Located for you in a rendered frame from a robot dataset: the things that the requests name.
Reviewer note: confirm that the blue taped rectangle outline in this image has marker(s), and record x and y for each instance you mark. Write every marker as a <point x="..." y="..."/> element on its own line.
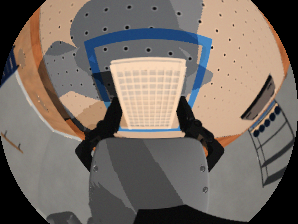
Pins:
<point x="149" y="33"/>

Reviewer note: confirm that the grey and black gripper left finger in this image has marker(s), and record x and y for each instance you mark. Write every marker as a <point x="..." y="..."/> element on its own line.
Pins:
<point x="105" y="129"/>

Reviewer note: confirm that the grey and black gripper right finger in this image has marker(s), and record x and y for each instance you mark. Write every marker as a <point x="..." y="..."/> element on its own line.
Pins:
<point x="187" y="122"/>

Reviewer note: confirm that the beige perforated base plate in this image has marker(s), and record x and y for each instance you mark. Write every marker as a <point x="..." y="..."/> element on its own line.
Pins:
<point x="243" y="54"/>

